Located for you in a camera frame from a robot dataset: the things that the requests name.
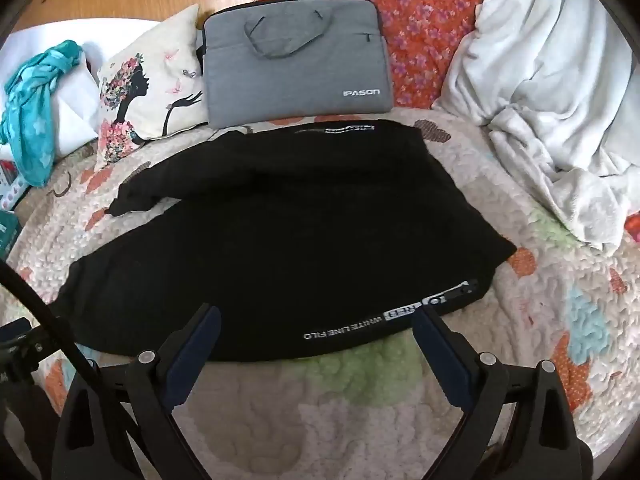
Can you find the colourful cardboard box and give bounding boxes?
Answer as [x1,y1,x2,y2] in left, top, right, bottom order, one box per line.
[0,159,32,213]

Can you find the black cable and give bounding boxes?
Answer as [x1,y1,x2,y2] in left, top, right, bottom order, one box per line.
[0,260,108,391]

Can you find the white pillow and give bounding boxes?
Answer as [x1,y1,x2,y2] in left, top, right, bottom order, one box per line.
[0,21,166,158]

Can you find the black pants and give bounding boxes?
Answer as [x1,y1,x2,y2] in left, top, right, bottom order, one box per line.
[52,119,518,363]

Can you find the heart patterned quilt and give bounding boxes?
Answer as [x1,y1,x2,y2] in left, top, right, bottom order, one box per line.
[0,107,640,480]

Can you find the white crumpled garment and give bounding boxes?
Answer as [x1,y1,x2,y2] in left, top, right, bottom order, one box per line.
[432,0,640,251]

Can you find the red floral bedsheet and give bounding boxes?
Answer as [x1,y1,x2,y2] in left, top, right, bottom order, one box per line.
[255,0,640,248]

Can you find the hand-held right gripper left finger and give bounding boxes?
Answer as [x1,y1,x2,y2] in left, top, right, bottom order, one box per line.
[52,302,223,480]

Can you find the teal box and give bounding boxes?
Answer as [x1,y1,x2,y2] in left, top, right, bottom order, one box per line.
[0,210,22,257]

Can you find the printed cream pillow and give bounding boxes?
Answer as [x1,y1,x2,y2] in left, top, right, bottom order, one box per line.
[94,3,208,171]

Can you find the teal star scarf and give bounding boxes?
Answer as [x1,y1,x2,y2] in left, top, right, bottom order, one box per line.
[0,40,85,188]

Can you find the grey laptop bag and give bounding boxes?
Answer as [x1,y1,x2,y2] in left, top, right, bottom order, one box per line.
[201,0,396,130]

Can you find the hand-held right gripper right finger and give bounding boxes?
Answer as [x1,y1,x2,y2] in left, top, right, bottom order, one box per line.
[412,305,596,480]

